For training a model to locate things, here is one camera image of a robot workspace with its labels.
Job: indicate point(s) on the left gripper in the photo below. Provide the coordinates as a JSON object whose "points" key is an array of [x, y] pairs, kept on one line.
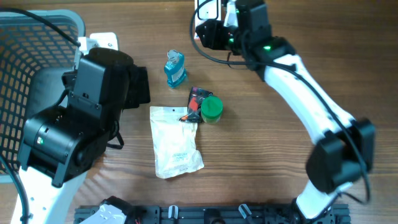
{"points": [[138, 91]]}

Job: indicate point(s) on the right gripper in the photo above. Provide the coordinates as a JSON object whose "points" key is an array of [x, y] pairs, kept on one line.
{"points": [[211, 38]]}

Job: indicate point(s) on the blue mouthwash bottle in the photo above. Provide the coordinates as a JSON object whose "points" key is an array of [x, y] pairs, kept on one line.
{"points": [[175, 68]]}

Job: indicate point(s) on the black red packaged item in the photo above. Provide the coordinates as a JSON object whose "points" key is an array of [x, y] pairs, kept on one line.
{"points": [[195, 99]]}

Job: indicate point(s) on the green lid jar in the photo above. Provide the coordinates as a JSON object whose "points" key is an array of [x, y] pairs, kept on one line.
{"points": [[211, 109]]}

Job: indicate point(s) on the beige plastic pouch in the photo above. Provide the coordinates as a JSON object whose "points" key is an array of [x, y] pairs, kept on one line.
{"points": [[174, 144]]}

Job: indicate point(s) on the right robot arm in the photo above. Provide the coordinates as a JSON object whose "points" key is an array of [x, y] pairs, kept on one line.
{"points": [[343, 147]]}

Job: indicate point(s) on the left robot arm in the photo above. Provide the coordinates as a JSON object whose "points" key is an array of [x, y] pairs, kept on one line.
{"points": [[61, 142]]}

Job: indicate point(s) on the white barcode scanner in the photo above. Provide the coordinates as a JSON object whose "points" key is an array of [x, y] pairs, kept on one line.
{"points": [[211, 10]]}

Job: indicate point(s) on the grey plastic shopping basket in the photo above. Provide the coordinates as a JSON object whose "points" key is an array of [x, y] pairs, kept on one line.
{"points": [[33, 100]]}

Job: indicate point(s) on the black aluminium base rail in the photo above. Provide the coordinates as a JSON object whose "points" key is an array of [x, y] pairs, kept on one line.
{"points": [[261, 214]]}

